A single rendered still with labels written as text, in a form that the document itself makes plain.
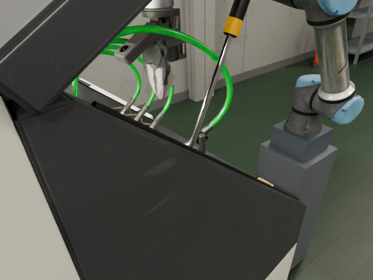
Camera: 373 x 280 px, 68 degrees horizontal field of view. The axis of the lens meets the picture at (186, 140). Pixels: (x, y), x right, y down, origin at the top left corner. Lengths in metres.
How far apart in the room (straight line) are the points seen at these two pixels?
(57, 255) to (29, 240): 0.03
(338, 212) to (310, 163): 1.06
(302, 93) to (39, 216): 1.07
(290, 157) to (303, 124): 0.16
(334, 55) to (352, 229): 1.45
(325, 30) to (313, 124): 0.44
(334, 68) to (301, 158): 0.42
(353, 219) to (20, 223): 2.18
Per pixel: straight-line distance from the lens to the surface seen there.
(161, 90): 0.70
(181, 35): 0.58
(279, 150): 1.32
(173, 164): 0.31
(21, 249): 0.27
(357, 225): 2.26
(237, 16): 0.36
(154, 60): 0.68
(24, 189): 0.24
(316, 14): 0.91
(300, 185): 1.30
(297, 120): 1.24
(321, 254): 2.01
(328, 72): 1.03
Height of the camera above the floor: 1.53
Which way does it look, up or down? 33 degrees down
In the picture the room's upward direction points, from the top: 3 degrees counter-clockwise
